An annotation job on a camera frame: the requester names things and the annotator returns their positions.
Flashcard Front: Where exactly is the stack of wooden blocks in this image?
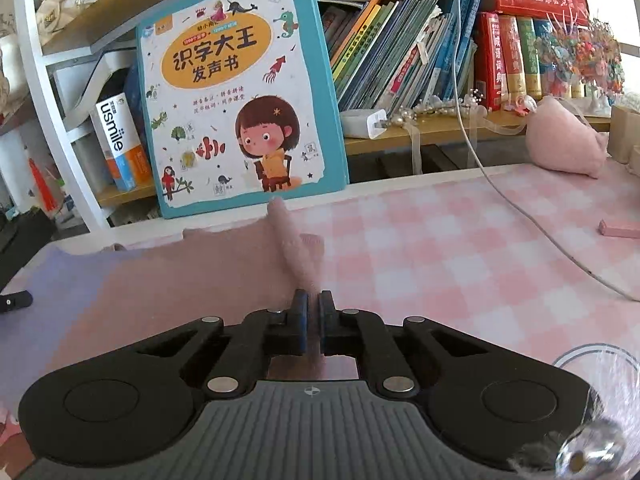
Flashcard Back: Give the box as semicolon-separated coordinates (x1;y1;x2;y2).
607;105;640;173

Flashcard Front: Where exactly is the hanging charm with red tassel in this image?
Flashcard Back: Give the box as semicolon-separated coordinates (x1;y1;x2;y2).
27;157;58;213

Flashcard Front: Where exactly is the white toothbrush box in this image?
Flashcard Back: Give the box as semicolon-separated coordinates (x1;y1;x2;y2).
95;91;153;192

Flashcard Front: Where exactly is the pink and purple sweater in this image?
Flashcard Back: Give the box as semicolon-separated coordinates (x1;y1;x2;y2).
0;197;361;411

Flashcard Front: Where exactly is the pink plush toy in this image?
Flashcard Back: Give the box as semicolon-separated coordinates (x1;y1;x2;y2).
525;95;611;179

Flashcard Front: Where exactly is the teal children's sound book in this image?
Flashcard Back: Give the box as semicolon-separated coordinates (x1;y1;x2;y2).
136;0;349;219

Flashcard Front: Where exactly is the thick red dictionary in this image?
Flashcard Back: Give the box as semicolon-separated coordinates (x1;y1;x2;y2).
482;0;591;27

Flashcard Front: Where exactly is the pink eraser bar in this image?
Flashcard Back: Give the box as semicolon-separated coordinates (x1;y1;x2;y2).
598;219;640;240

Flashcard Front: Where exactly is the white and wooden bookshelf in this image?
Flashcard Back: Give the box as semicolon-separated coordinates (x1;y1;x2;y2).
0;0;640;233

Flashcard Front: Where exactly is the row of upright dictionaries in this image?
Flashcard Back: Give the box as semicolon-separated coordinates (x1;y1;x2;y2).
474;12;553;112

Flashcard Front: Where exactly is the thick white book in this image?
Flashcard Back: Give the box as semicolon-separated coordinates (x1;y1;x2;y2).
52;49;137;133

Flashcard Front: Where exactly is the white charging cable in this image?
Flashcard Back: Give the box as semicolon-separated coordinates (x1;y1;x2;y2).
452;0;640;303

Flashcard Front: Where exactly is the pink checkered tablecloth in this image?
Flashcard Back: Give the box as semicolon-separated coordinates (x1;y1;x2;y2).
0;165;640;480

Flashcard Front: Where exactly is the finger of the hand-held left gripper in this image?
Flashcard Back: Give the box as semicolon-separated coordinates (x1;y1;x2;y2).
0;291;34;314

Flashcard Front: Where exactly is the pearl bead string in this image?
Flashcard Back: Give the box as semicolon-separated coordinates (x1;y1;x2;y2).
390;89;488;127

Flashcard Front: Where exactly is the white charger adapter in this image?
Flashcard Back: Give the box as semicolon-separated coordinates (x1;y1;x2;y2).
340;108;388;140

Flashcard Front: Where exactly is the black box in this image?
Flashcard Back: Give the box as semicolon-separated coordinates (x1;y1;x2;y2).
0;207;57;292

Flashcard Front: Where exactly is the row of leaning thin books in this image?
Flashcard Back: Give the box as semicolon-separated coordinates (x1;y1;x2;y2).
320;0;483;112

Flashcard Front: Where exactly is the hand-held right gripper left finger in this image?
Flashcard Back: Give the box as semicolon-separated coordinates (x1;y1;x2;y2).
134;289;309;397

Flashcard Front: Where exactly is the white quilted handbag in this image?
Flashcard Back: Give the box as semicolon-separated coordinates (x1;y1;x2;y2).
35;0;101;47

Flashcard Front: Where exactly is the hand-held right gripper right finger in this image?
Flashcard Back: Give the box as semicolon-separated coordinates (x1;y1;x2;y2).
319;289;494;397

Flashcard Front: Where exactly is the colourful ornament tree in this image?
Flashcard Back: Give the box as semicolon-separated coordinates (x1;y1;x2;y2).
535;12;626;111

